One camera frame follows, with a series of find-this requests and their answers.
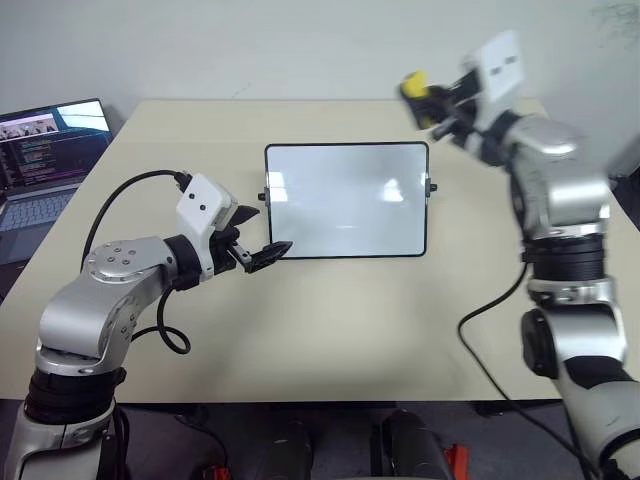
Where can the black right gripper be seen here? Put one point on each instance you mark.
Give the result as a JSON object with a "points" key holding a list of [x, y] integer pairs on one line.
{"points": [[465, 107]]}

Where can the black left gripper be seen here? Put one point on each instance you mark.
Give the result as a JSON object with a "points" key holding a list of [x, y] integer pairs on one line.
{"points": [[225, 250]]}

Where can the yellow and black eraser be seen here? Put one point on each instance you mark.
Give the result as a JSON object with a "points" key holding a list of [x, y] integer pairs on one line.
{"points": [[414, 84]]}

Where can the small black-framed whiteboard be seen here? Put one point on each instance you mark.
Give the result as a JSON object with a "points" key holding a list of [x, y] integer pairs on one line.
{"points": [[345, 200]]}

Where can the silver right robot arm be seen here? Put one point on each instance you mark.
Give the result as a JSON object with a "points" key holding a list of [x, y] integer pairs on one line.
{"points": [[565, 200]]}

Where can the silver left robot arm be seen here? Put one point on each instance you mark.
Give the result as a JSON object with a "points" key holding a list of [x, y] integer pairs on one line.
{"points": [[100, 300]]}

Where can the dark rounded shape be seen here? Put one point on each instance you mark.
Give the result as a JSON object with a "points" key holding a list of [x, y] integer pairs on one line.
{"points": [[292, 450], [407, 445]]}

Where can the open grey laptop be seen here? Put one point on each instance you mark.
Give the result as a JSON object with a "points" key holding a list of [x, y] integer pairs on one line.
{"points": [[40, 155]]}

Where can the orange red clamp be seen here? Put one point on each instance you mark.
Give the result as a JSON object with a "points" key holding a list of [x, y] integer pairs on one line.
{"points": [[457, 462], [216, 472]]}

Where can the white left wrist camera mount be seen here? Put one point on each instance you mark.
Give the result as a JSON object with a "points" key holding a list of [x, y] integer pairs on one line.
{"points": [[202, 210]]}

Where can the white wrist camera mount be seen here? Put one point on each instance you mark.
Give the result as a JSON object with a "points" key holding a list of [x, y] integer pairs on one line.
{"points": [[202, 210], [500, 65]]}

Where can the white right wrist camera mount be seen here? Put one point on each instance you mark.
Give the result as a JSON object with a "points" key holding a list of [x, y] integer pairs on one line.
{"points": [[500, 65]]}

